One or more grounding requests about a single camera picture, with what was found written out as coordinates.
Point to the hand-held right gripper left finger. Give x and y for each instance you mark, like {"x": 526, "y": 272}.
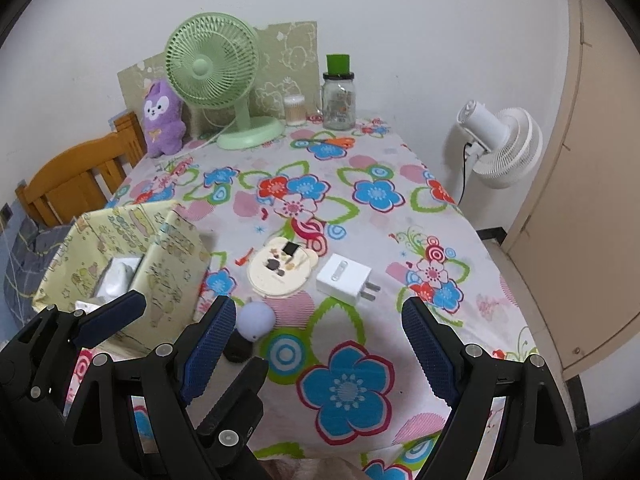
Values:
{"x": 210, "y": 345}

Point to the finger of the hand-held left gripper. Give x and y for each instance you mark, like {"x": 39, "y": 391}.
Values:
{"x": 240, "y": 395}
{"x": 112, "y": 312}

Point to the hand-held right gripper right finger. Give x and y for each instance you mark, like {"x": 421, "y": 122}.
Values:
{"x": 430, "y": 350}

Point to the lavender round ball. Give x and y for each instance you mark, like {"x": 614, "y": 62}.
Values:
{"x": 255, "y": 322}

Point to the yellow fabric storage box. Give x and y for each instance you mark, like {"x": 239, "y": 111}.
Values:
{"x": 170, "y": 260}

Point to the round bear coaster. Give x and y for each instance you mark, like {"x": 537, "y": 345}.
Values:
{"x": 270, "y": 280}

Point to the small white charger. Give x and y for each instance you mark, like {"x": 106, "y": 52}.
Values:
{"x": 340, "y": 275}

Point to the plaid bedding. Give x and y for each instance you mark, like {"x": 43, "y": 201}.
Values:
{"x": 30, "y": 260}

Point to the floral tablecloth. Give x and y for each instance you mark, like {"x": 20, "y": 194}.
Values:
{"x": 350, "y": 240}

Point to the purple plush toy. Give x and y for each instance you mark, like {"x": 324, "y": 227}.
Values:
{"x": 160, "y": 120}

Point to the white floor fan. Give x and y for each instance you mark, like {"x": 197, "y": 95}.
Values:
{"x": 505, "y": 145}

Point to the beige door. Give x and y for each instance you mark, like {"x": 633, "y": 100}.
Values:
{"x": 600, "y": 210}

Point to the orange scissors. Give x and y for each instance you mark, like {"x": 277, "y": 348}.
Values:
{"x": 340, "y": 142}

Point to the cotton swab jar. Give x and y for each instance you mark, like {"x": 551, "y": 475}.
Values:
{"x": 294, "y": 112}

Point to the glass jar with green lid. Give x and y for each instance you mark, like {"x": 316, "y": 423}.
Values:
{"x": 339, "y": 105}

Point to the green desk fan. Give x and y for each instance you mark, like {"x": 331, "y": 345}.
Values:
{"x": 210, "y": 60}

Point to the green printed board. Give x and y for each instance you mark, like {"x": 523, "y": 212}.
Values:
{"x": 295, "y": 55}

